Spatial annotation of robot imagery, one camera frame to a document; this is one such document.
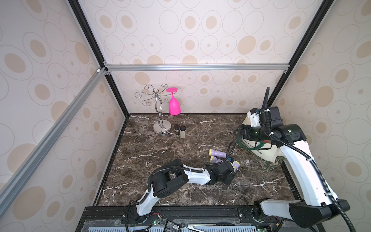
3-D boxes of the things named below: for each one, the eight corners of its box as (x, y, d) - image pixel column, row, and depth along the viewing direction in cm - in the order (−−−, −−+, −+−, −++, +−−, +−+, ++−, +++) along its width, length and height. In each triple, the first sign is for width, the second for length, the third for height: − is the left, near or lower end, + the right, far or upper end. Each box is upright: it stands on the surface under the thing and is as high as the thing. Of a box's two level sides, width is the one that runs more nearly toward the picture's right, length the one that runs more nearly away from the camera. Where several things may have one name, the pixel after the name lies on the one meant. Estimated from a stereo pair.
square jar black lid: (180, 138, 107) (179, 130, 100) (180, 133, 110) (180, 125, 103) (185, 138, 107) (185, 130, 100) (185, 133, 110) (185, 125, 103)
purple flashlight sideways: (207, 156, 98) (208, 152, 95) (208, 151, 100) (209, 148, 97) (224, 160, 96) (226, 157, 92) (225, 156, 98) (226, 153, 94)
